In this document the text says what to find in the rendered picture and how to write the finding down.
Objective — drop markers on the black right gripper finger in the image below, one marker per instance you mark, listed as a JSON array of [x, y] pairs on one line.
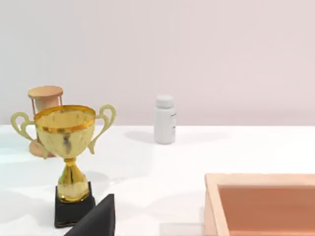
[[102, 218]]

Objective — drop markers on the gold trophy with black base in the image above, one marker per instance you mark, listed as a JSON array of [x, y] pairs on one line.
[[65, 137]]

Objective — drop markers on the white bottle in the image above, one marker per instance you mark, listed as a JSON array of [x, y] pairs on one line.
[[164, 121]]

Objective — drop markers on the wooden hourglass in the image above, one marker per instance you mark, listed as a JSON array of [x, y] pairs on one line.
[[45, 97]]

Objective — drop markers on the shallow salmon-coloured box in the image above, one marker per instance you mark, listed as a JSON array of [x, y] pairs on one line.
[[265, 209]]

